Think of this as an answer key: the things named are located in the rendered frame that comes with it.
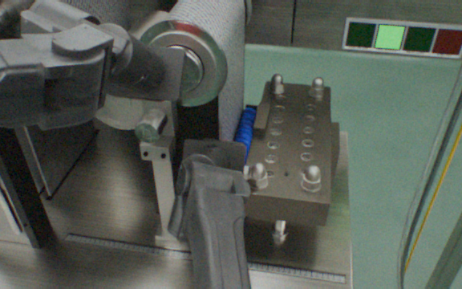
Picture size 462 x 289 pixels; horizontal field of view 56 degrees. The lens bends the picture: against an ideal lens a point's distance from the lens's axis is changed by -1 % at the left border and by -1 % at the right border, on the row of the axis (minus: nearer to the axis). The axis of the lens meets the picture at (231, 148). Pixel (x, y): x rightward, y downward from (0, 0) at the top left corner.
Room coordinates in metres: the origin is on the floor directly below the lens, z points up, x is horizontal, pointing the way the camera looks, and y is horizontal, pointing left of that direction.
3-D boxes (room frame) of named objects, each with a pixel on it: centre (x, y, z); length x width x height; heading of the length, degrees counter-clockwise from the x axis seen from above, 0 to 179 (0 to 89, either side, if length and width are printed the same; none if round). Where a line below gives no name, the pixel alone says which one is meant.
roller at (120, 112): (0.75, 0.17, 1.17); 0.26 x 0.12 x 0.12; 170
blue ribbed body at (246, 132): (0.71, -0.02, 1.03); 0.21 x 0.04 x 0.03; 170
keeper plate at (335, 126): (0.73, -0.22, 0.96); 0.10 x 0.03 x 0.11; 170
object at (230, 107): (0.72, 0.00, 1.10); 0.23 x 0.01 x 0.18; 170
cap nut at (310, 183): (0.57, -0.14, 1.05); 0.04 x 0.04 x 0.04
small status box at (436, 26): (0.86, -0.36, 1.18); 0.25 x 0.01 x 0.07; 80
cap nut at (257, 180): (0.58, -0.05, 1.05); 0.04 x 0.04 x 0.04
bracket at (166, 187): (0.58, 0.12, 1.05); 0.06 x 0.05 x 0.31; 170
